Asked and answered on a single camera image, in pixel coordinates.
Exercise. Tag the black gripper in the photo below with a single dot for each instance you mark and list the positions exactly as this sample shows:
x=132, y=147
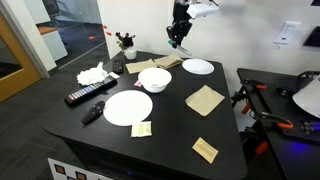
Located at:
x=180, y=23

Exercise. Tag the green capped white marker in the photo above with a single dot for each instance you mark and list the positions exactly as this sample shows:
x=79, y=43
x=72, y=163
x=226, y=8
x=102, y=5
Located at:
x=184, y=50

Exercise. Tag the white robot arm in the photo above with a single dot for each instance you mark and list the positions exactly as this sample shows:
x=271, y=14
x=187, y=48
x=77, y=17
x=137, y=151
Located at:
x=201, y=9

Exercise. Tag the white bowl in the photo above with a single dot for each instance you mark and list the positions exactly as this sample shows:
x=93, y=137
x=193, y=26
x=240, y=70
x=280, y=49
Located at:
x=155, y=78

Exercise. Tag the folded brown paper napkin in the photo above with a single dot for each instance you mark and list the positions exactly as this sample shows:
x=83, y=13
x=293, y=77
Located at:
x=168, y=61

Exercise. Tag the small white plate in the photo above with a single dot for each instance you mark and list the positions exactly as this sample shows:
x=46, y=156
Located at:
x=198, y=66

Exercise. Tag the white vase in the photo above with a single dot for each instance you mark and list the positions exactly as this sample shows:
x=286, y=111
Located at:
x=130, y=53

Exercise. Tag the dark flowers with red buds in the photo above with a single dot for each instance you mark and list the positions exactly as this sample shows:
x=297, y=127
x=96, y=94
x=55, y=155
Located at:
x=126, y=40

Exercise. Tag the pink sachet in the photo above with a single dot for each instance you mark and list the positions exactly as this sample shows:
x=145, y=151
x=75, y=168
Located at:
x=138, y=83

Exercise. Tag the short black remote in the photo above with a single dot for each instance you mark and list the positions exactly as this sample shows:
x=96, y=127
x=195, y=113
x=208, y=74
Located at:
x=117, y=66

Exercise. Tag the square brown paper napkin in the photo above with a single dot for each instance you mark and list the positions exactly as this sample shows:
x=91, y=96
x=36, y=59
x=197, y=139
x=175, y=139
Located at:
x=204, y=100

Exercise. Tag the small white paper slip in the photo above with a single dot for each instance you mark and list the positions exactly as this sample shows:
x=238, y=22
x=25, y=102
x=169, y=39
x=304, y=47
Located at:
x=114, y=75

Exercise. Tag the large white plate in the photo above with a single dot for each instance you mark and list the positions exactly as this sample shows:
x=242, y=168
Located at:
x=128, y=107

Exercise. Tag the black orange clamp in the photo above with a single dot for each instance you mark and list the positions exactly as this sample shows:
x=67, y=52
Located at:
x=255, y=84
x=261, y=147
x=276, y=119
x=246, y=107

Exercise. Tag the crumpled white tissue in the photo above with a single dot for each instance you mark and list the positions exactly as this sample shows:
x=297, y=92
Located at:
x=91, y=76

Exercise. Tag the small yellow sticky note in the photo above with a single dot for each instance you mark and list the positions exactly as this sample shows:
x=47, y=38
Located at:
x=141, y=128

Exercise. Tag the long black tv remote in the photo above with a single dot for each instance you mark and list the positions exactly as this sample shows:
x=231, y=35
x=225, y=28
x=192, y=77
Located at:
x=90, y=90

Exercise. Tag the curved black remote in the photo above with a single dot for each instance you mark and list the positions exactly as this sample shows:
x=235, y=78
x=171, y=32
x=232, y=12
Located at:
x=93, y=112

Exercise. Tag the small tan card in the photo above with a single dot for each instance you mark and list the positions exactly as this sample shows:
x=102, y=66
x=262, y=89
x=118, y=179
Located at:
x=205, y=150

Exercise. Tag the white cabinet wooden top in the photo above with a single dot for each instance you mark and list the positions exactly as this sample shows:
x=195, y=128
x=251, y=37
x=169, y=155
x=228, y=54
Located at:
x=53, y=43

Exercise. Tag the black perforated robot stand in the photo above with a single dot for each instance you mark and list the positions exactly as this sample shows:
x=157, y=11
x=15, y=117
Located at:
x=283, y=156

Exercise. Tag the wooden door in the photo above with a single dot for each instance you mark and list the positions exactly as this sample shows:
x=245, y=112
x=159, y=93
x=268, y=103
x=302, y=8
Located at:
x=20, y=76

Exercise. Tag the checkered calibration board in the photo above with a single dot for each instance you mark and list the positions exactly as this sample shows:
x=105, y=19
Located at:
x=73, y=171

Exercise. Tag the white wall panel device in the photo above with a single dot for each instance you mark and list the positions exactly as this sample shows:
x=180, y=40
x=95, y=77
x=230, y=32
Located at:
x=286, y=33

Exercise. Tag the black wall screen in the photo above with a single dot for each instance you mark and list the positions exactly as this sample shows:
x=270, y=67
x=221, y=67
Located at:
x=313, y=37

